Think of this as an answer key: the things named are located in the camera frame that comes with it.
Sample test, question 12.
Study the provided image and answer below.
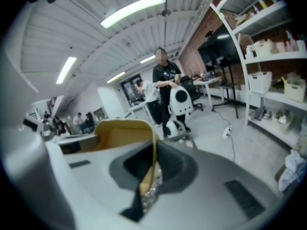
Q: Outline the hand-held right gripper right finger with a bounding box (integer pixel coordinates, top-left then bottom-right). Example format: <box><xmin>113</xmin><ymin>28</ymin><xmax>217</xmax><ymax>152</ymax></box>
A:
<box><xmin>143</xmin><ymin>139</ymin><xmax>283</xmax><ymax>230</ymax></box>

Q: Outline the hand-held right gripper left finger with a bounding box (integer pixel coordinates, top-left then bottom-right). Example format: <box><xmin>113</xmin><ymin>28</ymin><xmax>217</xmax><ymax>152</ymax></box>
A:
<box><xmin>62</xmin><ymin>140</ymin><xmax>159</xmax><ymax>230</ymax></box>

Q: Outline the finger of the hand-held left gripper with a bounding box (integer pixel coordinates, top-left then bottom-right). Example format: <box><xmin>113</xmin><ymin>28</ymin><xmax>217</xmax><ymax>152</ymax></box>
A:
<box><xmin>55</xmin><ymin>134</ymin><xmax>99</xmax><ymax>153</ymax></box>

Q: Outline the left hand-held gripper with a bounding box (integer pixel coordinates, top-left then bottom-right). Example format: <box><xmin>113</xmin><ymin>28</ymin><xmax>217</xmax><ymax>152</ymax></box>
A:
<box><xmin>0</xmin><ymin>3</ymin><xmax>56</xmax><ymax>143</ymax></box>

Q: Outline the rectangular paper tray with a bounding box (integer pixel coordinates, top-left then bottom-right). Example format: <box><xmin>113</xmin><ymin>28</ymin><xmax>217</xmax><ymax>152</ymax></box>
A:
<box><xmin>59</xmin><ymin>118</ymin><xmax>164</xmax><ymax>202</ymax></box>

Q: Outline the long ceiling light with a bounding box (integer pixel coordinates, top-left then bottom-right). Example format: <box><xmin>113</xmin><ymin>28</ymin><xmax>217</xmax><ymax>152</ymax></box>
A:
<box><xmin>100</xmin><ymin>0</ymin><xmax>166</xmax><ymax>29</ymax></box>
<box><xmin>106</xmin><ymin>71</ymin><xmax>126</xmax><ymax>83</ymax></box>
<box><xmin>56</xmin><ymin>56</ymin><xmax>77</xmax><ymax>85</ymax></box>
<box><xmin>140</xmin><ymin>55</ymin><xmax>156</xmax><ymax>64</ymax></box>

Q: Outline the black glass door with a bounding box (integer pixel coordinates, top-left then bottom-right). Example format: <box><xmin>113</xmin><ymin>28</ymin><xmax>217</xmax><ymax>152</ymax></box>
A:
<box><xmin>120</xmin><ymin>74</ymin><xmax>142</xmax><ymax>105</ymax></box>

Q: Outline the white power strip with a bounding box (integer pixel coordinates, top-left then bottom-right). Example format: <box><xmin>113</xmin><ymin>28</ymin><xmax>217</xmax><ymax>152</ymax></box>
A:
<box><xmin>222</xmin><ymin>125</ymin><xmax>233</xmax><ymax>138</ymax></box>

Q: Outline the crumpled white plastic bag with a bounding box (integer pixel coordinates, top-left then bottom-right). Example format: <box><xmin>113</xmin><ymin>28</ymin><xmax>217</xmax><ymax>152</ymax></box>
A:
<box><xmin>278</xmin><ymin>149</ymin><xmax>307</xmax><ymax>194</ymax></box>

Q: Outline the black office chair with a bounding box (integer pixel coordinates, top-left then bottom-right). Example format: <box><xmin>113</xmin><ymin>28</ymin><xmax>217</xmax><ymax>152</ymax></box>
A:
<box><xmin>181</xmin><ymin>77</ymin><xmax>204</xmax><ymax>112</ymax></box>

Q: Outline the white desk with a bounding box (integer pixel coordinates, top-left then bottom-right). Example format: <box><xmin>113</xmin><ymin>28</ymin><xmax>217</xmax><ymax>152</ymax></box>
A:
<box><xmin>191</xmin><ymin>77</ymin><xmax>223</xmax><ymax>103</ymax></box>

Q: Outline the white storage basket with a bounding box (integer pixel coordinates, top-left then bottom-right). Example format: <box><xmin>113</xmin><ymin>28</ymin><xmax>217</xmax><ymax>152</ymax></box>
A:
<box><xmin>248</xmin><ymin>71</ymin><xmax>273</xmax><ymax>94</ymax></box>

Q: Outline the cream storage basket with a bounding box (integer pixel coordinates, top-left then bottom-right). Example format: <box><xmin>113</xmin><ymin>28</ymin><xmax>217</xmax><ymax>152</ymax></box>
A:
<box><xmin>284</xmin><ymin>80</ymin><xmax>307</xmax><ymax>103</ymax></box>

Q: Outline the black television screen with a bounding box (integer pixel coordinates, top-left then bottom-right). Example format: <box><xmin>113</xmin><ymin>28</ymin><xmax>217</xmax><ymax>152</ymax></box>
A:
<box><xmin>198</xmin><ymin>24</ymin><xmax>243</xmax><ymax>68</ymax></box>

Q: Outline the white shelf unit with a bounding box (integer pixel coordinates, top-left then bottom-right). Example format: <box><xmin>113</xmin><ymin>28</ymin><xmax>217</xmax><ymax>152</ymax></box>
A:
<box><xmin>210</xmin><ymin>0</ymin><xmax>307</xmax><ymax>153</ymax></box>

